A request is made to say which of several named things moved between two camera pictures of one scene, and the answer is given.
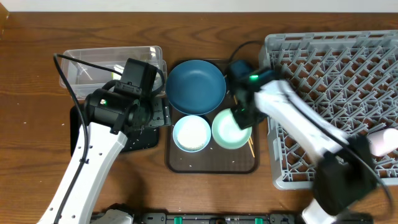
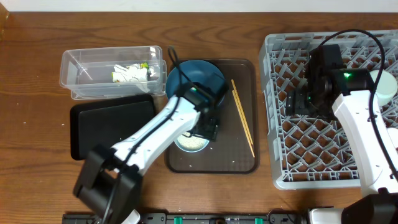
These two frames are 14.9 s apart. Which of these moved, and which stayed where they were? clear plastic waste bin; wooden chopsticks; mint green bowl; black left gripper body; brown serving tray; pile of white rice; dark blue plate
Moved: black left gripper body; wooden chopsticks; mint green bowl
Stayed: clear plastic waste bin; dark blue plate; pile of white rice; brown serving tray
